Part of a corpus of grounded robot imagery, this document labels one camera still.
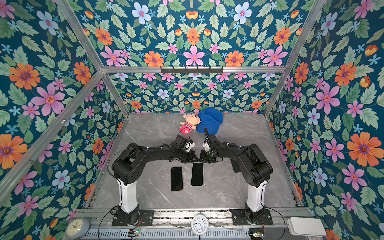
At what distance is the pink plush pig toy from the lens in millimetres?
1053

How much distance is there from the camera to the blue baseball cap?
1.10m

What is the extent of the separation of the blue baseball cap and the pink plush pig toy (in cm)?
2
